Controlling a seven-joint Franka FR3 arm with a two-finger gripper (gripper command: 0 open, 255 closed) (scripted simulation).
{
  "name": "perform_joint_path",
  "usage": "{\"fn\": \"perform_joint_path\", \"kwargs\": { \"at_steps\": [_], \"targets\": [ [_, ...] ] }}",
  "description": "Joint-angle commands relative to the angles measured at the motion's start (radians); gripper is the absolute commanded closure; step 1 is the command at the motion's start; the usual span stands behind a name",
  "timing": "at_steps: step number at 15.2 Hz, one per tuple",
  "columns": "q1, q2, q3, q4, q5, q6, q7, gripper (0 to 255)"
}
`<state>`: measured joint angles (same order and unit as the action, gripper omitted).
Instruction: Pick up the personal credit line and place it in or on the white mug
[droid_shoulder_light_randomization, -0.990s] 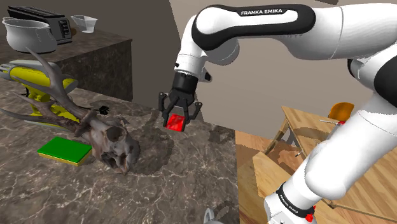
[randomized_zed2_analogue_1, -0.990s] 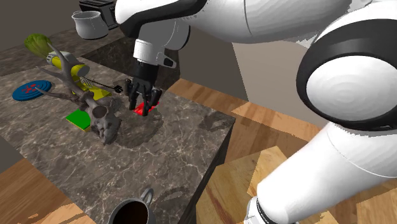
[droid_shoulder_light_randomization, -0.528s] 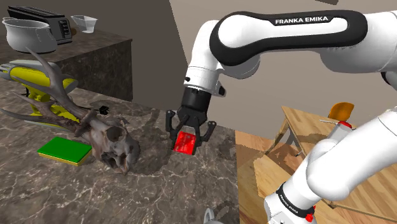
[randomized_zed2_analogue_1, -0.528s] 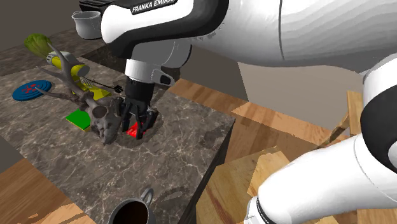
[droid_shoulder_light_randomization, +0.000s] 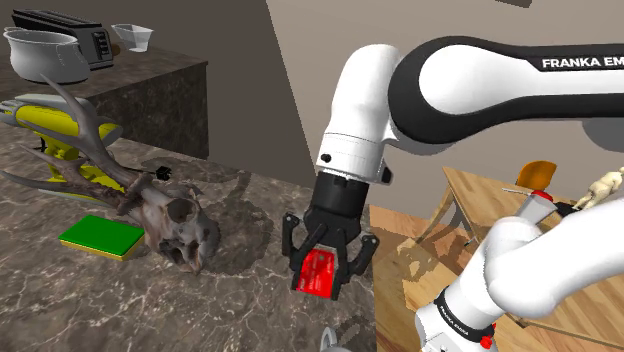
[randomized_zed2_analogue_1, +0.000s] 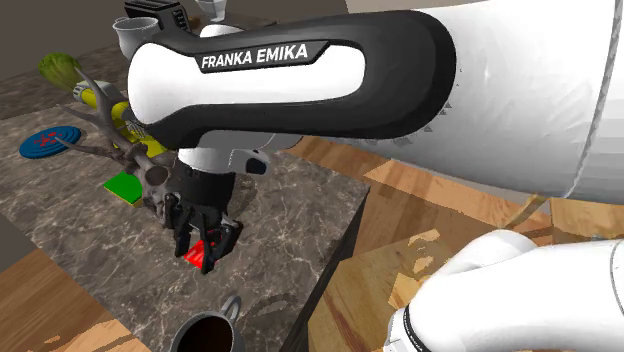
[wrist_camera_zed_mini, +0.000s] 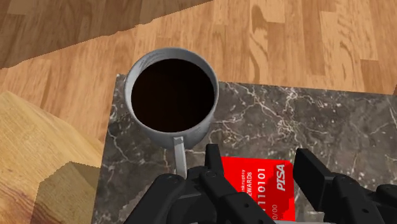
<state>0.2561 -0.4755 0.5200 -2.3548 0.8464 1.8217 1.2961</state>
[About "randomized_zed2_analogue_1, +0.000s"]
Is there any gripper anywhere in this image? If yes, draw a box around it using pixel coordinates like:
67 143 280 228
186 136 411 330
162 160 244 276

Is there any red block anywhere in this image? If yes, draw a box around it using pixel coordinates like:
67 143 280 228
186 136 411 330
184 239 221 270

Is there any grey deer skull with antlers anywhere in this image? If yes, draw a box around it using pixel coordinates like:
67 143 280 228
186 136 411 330
54 67 183 222

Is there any green and yellow sponge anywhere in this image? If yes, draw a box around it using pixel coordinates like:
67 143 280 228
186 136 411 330
102 170 145 209

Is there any grey mug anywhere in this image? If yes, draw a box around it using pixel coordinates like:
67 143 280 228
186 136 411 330
168 294 248 352

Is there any yellow and grey hand tool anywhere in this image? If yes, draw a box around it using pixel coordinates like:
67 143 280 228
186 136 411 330
72 79 170 160

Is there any blue plate with red marks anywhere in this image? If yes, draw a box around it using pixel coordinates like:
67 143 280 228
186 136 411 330
18 125 83 160

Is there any pale grey cup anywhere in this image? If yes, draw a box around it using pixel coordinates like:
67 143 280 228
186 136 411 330
112 16 163 61

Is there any green lettuce head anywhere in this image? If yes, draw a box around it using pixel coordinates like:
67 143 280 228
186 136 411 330
37 51 85 93

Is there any black toaster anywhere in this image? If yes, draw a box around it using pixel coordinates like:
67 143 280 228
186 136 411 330
123 0 192 35

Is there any white glass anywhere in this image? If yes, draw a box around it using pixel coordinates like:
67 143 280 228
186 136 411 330
194 0 231 24

